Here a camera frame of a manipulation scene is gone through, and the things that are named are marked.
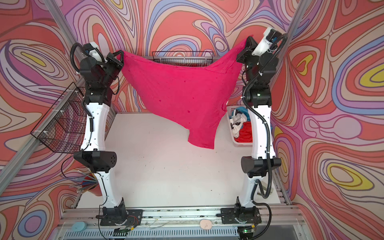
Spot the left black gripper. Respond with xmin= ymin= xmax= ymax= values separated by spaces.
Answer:
xmin=100 ymin=48 xmax=124 ymax=90

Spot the magenta pink t shirt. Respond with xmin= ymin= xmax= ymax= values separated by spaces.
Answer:
xmin=122 ymin=40 xmax=246 ymax=149

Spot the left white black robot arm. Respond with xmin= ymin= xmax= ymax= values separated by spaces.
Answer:
xmin=70 ymin=42 xmax=128 ymax=226

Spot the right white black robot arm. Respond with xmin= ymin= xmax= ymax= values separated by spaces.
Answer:
xmin=233 ymin=28 xmax=288 ymax=225

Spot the teal t shirt in basket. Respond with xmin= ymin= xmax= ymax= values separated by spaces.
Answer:
xmin=236 ymin=106 xmax=250 ymax=121

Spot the white plastic laundry basket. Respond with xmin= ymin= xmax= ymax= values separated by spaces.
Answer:
xmin=227 ymin=106 xmax=253 ymax=147

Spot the white black t shirt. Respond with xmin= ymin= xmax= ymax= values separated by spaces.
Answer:
xmin=229 ymin=109 xmax=248 ymax=138

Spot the red t shirt in basket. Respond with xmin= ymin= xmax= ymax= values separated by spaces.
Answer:
xmin=235 ymin=121 xmax=253 ymax=143

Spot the red pencil cup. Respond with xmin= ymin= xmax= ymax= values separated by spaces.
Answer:
xmin=70 ymin=171 xmax=102 ymax=197

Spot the light blue round disc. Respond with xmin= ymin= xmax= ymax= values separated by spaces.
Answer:
xmin=71 ymin=222 xmax=87 ymax=232

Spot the pink round disc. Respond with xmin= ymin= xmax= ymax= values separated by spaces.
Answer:
xmin=200 ymin=219 xmax=213 ymax=230

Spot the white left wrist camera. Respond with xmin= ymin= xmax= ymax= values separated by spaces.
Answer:
xmin=83 ymin=42 xmax=105 ymax=63

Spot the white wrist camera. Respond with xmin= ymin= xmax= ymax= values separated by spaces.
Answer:
xmin=252 ymin=28 xmax=282 ymax=57
xmin=83 ymin=42 xmax=105 ymax=63

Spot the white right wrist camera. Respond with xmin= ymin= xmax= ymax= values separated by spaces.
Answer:
xmin=252 ymin=28 xmax=282 ymax=57

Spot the black wire basket left wall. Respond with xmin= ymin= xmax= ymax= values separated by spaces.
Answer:
xmin=30 ymin=83 xmax=87 ymax=154

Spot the black wire basket wall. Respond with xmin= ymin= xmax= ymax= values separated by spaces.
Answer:
xmin=30 ymin=83 xmax=87 ymax=154
xmin=152 ymin=51 xmax=214 ymax=67

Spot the black wire basket back wall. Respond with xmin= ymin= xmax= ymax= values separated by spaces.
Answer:
xmin=152 ymin=51 xmax=214 ymax=67

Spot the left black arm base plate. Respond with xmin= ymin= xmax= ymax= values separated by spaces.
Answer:
xmin=100 ymin=209 xmax=144 ymax=227

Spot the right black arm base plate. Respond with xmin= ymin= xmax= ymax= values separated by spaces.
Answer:
xmin=216 ymin=207 xmax=262 ymax=225

